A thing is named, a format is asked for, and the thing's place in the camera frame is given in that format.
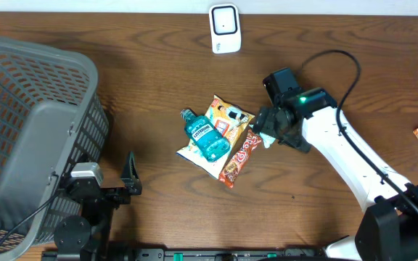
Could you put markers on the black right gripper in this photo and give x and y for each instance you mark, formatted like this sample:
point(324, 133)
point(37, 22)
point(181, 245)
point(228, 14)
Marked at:
point(264, 122)

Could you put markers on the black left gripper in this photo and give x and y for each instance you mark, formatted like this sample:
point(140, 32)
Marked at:
point(130, 177)

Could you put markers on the green white packet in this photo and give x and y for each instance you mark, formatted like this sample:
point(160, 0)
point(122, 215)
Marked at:
point(267, 140)

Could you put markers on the orange red candy bar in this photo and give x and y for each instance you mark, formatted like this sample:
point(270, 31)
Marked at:
point(234, 166)

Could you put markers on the yellow white snack bag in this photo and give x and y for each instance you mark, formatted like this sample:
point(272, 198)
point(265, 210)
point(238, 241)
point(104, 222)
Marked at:
point(230, 121)

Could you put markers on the blue Listerine mouthwash bottle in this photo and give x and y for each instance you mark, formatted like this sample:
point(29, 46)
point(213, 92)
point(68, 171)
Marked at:
point(205, 136)

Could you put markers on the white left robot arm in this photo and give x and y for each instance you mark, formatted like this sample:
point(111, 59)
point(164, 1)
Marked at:
point(86, 236)

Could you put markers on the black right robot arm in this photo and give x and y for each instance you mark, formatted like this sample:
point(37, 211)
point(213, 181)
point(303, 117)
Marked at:
point(310, 119)

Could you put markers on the white barcode scanner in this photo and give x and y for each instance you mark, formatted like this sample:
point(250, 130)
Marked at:
point(225, 29)

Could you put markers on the grey plastic mesh basket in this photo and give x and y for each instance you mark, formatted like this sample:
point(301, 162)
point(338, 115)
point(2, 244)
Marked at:
point(50, 119)

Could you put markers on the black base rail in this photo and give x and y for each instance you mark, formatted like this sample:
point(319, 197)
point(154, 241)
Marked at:
point(194, 254)

